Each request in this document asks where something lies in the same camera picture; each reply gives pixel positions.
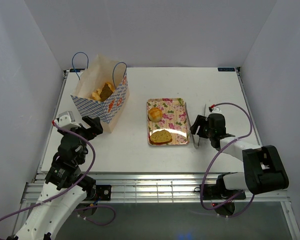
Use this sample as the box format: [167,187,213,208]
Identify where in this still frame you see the metal serving tongs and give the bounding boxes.
[184,103,207,149]

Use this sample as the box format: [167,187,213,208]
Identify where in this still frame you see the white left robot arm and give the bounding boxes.
[8,111,103,240]

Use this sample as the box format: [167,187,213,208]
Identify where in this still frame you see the floral metal tray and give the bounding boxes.
[146,98,190,146]

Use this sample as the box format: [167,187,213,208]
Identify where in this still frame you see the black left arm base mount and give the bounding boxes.
[89,185,112,201]

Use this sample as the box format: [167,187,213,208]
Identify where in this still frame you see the brown chocolate bread piece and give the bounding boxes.
[100,83,113,102]

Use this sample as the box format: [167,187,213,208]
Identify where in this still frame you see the croissant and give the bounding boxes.
[91,88,102,102]

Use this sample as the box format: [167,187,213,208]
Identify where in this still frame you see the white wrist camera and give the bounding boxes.
[208,104,222,115]
[52,111,80,130]

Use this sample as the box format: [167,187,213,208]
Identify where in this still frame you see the seeded bread slice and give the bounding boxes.
[149,129,173,145]

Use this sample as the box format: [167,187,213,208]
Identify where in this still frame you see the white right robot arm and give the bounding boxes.
[190,113,289,199]

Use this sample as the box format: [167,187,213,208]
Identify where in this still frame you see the long twisted bread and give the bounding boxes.
[105,82,116,92]

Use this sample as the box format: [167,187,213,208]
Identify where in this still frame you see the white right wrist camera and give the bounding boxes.
[208,104,222,115]

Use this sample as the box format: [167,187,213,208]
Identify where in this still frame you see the round bun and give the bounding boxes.
[148,107,163,123]

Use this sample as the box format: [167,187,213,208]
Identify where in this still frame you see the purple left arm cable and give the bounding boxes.
[0,122,117,237]

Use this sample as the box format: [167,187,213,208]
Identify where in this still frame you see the aluminium frame rail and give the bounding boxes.
[21,173,291,204]

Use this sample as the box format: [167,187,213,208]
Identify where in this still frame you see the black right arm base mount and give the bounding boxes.
[202,184,246,201]

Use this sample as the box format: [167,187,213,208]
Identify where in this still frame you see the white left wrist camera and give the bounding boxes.
[52,111,80,130]

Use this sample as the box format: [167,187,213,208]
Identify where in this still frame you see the blue checkered paper bag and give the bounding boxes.
[71,54,130,133]

